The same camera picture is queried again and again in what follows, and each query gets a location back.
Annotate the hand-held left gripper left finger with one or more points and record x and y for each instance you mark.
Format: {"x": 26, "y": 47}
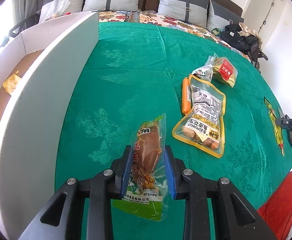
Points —
{"x": 127, "y": 170}

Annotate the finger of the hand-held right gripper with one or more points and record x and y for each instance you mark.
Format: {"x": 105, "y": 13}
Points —
{"x": 291, "y": 138}
{"x": 282, "y": 123}

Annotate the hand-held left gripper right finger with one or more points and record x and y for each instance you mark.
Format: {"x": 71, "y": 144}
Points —
{"x": 169, "y": 175}

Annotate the yellow red snack packet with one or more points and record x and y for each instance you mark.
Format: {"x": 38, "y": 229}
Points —
{"x": 271, "y": 115}

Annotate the brown meat snack packet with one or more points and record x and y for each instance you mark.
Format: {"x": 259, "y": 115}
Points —
{"x": 148, "y": 150}

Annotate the clear peanut packet yellow border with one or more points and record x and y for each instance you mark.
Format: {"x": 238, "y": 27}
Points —
{"x": 203, "y": 110}

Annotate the red label gold packet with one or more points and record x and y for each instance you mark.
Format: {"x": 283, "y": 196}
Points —
{"x": 224, "y": 71}

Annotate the orange sausage stick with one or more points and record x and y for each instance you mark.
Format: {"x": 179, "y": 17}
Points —
{"x": 186, "y": 97}

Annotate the small green white packet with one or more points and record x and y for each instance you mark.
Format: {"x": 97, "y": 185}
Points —
{"x": 203, "y": 72}

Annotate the white cardboard box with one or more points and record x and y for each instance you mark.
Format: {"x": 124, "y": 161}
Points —
{"x": 35, "y": 105}

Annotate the plain yellow snack packet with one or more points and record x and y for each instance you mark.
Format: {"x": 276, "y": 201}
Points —
{"x": 10, "y": 83}

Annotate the dark chair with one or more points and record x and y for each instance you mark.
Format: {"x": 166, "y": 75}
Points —
{"x": 261, "y": 55}

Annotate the black bag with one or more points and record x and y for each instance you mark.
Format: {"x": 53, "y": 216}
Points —
{"x": 236, "y": 37}

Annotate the beige cloth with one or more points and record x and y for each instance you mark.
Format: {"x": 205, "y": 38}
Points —
{"x": 246, "y": 31}

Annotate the white door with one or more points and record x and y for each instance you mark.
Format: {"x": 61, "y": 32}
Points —
{"x": 268, "y": 12}

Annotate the green small item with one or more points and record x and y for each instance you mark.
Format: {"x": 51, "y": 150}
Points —
{"x": 216, "y": 31}

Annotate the floral blanket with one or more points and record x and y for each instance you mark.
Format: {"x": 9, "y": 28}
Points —
{"x": 171, "y": 20}

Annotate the clear plastic bag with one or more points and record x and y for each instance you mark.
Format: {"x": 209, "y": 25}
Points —
{"x": 55, "y": 8}

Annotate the black office chair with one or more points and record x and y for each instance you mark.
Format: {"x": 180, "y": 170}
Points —
{"x": 18, "y": 27}

